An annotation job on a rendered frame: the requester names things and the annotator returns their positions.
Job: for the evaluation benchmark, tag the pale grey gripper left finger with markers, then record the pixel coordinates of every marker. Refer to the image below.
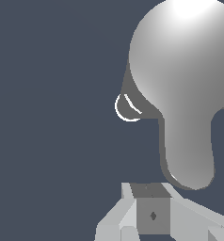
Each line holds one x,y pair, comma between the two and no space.
129,216

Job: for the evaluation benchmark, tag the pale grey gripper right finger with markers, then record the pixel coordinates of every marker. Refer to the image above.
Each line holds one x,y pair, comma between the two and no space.
192,219

